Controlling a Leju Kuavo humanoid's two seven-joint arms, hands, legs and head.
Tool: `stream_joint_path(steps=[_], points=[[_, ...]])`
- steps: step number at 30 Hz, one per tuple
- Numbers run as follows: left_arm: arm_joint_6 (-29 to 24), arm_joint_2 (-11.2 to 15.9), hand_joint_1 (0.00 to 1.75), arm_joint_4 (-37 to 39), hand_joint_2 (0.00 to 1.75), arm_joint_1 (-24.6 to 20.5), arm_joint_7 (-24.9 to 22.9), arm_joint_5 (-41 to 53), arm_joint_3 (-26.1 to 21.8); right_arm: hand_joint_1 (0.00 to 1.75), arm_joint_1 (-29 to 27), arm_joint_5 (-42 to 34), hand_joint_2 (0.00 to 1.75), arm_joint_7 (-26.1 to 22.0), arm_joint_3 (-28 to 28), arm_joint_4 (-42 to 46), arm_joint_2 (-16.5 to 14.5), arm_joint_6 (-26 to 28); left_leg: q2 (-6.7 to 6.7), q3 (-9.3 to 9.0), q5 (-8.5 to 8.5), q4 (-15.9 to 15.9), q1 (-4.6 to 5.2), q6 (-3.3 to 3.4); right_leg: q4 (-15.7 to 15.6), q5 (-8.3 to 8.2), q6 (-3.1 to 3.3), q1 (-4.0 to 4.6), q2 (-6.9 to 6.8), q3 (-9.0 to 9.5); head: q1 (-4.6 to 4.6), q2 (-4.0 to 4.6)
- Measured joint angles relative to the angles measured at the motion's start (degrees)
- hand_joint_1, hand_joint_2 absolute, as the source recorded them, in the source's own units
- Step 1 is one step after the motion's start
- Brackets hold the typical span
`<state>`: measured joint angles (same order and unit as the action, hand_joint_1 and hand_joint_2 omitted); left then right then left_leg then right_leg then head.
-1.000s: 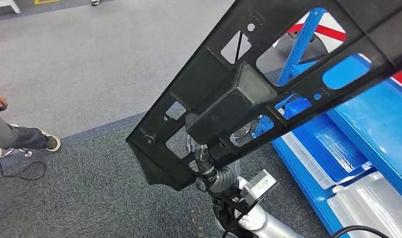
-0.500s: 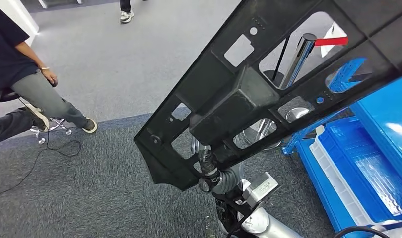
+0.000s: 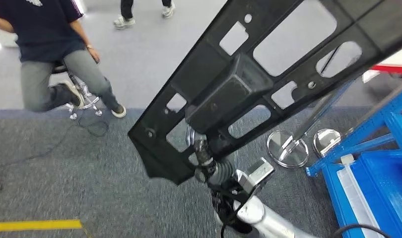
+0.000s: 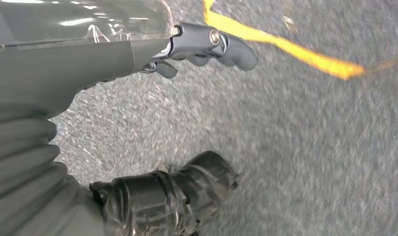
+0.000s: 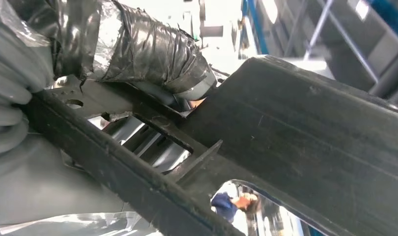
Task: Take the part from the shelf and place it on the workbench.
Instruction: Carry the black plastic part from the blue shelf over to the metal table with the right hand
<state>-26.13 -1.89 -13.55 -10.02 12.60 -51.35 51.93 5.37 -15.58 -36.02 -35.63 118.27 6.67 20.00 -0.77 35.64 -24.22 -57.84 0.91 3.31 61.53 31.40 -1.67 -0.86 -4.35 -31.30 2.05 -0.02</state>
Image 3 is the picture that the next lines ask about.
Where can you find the white plastic bin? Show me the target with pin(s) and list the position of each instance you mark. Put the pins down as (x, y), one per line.
(355, 197)

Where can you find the black plastic frame part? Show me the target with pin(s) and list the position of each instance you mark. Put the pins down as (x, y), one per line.
(227, 95)

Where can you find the person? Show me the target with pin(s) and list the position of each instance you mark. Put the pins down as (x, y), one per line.
(40, 26)
(127, 6)

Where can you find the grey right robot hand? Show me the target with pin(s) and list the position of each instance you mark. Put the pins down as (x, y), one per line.
(204, 161)

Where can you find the blue metal shelf rack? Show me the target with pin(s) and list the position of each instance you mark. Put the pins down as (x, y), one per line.
(368, 131)

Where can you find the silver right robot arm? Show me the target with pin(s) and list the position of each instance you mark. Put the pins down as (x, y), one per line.
(263, 220)

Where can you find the chrome swivel stool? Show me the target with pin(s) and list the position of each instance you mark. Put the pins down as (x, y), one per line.
(86, 93)

